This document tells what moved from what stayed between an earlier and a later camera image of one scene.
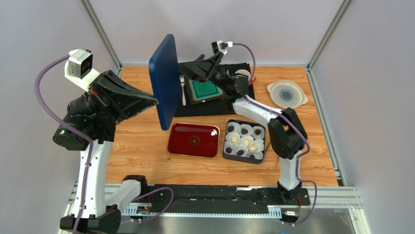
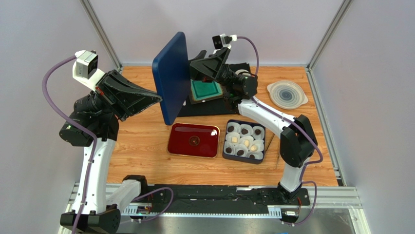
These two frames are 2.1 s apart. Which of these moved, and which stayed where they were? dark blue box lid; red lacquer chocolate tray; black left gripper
Moved: dark blue box lid
Stayed: red lacquer chocolate tray; black left gripper
